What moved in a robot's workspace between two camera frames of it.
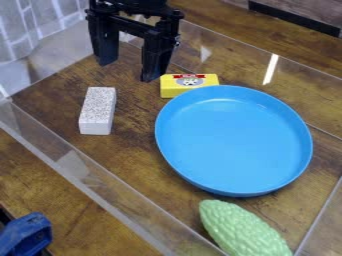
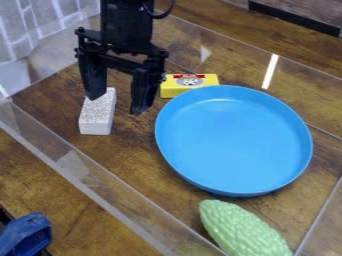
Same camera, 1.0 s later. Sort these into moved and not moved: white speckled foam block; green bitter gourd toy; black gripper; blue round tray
Moved: black gripper
Not moved: blue round tray; white speckled foam block; green bitter gourd toy
